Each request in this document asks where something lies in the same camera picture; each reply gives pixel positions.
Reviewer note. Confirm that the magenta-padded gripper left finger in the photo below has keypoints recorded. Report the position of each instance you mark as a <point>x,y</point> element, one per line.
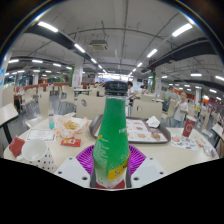
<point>71,171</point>

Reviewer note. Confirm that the red sauce packet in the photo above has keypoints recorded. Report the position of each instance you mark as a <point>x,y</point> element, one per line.
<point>70,142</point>

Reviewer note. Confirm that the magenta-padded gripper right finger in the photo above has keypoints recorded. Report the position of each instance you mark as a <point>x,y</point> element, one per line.
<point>148,171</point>

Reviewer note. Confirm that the ceiling strip lights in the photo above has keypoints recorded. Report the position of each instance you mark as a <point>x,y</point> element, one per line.
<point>181,30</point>

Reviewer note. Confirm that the printed paper leaflet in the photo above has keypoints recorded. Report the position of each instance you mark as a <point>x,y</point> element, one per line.
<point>184,142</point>

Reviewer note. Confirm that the paper wrapper with fries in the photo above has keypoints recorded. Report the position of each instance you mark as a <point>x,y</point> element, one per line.
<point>70,125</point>

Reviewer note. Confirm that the beige dining chair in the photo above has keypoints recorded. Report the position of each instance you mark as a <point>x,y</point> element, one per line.
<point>146,109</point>
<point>43,103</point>
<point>90,106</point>

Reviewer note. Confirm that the red paper cup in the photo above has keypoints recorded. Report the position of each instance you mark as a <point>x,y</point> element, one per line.
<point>189,126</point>

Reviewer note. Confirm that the small teal bottle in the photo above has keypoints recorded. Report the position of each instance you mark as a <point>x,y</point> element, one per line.
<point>51,120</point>

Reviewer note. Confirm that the green drink bottle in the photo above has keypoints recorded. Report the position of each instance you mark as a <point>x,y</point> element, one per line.
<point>111,140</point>

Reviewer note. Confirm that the red paper carton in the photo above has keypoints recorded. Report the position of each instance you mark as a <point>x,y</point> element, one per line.
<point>16,146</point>

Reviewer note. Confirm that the ceiling air conditioner unit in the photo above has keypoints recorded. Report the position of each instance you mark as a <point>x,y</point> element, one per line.
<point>98,45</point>

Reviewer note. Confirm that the crumpled white napkin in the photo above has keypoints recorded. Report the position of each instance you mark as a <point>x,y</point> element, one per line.
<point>153,121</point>

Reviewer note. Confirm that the beige side table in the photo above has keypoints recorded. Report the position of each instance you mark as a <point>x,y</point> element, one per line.
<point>218,130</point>
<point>6,115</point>

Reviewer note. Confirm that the white polka-dot mug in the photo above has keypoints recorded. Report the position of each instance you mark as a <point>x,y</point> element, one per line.
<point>33,151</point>

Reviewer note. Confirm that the clear plastic wrapper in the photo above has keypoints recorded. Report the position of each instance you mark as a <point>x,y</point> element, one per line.
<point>209,150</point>

